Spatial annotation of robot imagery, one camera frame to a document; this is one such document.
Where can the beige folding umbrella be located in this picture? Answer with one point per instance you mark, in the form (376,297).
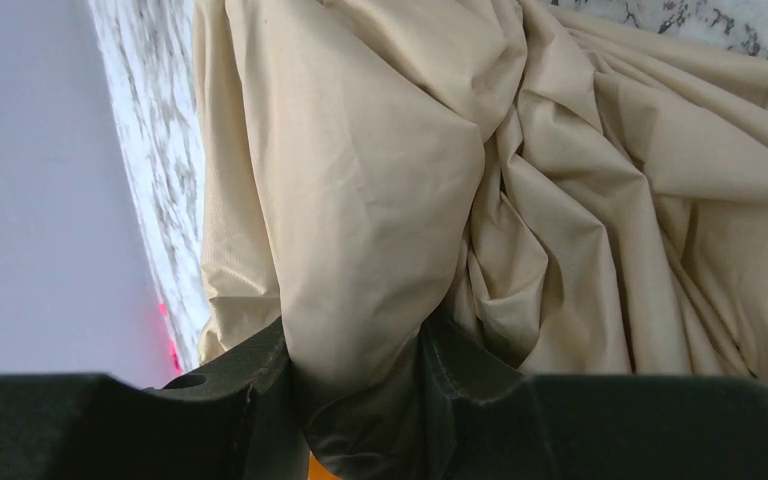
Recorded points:
(580,196)

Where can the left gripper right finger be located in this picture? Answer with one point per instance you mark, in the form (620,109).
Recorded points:
(485,420)

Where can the pink tape strip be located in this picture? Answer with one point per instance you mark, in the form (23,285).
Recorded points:
(172,344)

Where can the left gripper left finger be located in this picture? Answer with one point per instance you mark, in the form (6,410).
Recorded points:
(231,418)

